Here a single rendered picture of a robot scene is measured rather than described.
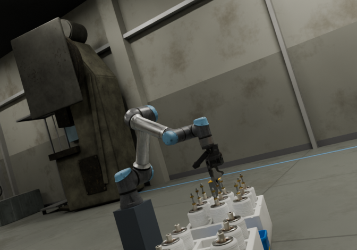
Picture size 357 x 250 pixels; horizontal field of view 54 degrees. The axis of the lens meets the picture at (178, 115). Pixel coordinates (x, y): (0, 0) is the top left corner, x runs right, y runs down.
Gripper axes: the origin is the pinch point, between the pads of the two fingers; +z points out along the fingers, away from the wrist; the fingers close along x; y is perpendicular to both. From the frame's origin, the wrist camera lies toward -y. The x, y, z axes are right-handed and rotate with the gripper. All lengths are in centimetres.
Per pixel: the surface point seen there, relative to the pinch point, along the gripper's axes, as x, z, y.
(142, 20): 335, -221, -129
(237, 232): -57, 10, 18
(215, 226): -19.6, 17.5, -0.7
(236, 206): -15.6, 11.1, 10.8
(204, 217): -14.4, 13.2, -6.5
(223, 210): -15.2, 11.7, 4.3
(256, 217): -18.9, 17.2, 19.5
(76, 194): 258, 9, -279
